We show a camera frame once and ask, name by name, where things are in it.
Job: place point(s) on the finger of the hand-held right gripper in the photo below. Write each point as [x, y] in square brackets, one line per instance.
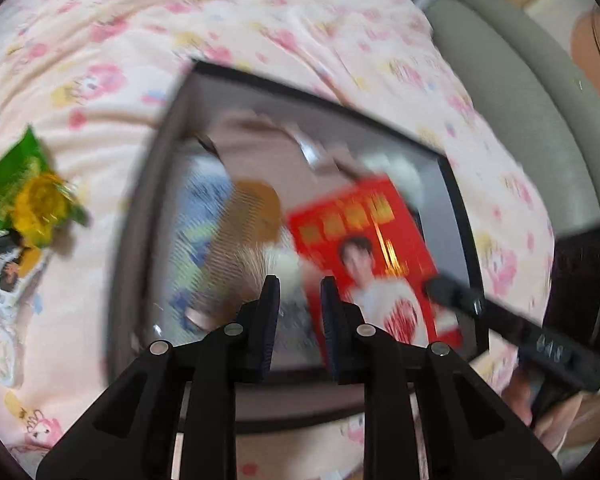
[460, 300]

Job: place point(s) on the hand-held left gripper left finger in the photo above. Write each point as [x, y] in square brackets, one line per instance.
[269, 320]

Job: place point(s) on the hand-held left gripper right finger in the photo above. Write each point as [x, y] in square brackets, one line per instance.
[330, 325]

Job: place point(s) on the red printed packet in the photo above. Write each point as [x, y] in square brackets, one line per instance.
[375, 260]

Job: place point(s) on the black cardboard box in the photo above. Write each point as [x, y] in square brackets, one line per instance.
[145, 240]

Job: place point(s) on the green yellow snack packet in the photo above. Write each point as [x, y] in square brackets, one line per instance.
[35, 195]

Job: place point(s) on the person's right hand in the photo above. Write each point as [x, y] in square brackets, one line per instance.
[522, 395]

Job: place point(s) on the wooden comb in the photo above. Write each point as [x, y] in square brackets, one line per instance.
[257, 210]

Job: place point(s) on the blue white packet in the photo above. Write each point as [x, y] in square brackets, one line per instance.
[200, 230]

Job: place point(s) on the white fluffy item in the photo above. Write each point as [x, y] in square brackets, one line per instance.
[402, 172]

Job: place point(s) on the pink cloth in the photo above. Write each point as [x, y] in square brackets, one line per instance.
[265, 127]

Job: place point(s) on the orange round object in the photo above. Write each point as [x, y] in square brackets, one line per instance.
[595, 50]

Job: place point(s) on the white printed packet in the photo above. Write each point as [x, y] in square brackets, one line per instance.
[5, 310]

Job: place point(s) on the pink printed blanket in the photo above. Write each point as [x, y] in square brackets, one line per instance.
[105, 35]

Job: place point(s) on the grey padded frame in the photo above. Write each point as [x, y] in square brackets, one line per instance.
[520, 85]

